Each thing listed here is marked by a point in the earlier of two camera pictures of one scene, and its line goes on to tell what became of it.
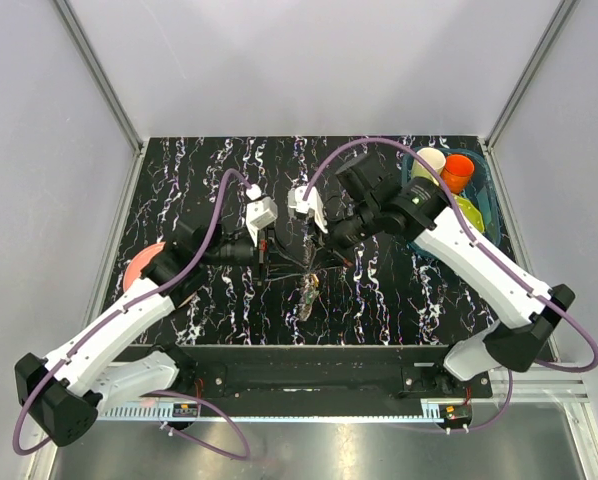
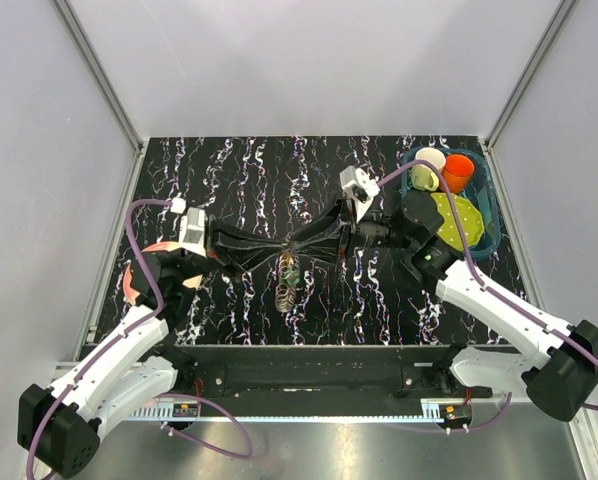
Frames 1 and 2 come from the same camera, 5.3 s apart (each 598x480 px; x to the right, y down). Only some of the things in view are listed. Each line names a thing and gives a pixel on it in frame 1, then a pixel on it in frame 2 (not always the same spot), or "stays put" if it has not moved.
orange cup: x=456 y=172 stays put
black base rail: x=312 y=373 stays put
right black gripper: x=326 y=247 -> x=319 y=241
